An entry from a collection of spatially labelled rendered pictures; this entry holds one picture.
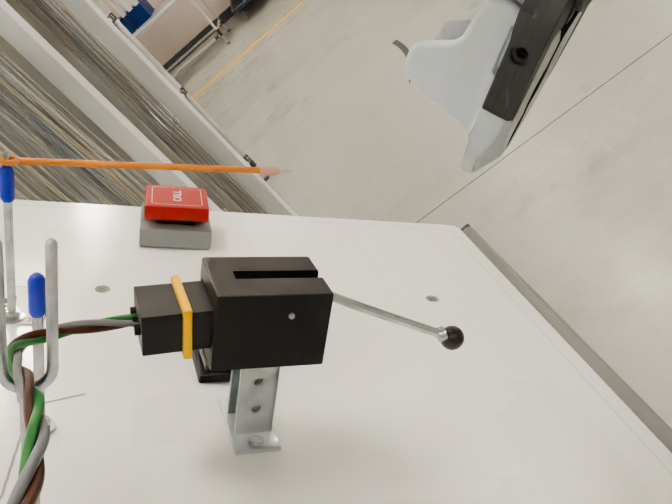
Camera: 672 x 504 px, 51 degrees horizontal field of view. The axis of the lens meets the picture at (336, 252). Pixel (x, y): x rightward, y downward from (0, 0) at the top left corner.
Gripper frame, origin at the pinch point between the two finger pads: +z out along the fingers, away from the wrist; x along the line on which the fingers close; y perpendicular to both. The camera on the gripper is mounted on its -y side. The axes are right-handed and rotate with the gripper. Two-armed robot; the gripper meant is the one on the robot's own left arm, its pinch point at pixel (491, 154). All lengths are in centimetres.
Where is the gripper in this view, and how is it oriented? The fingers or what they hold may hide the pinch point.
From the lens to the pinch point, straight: 36.8
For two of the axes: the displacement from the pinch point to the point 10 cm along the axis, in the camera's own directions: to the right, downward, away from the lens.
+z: -2.5, 7.1, 6.6
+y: -8.4, -5.0, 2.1
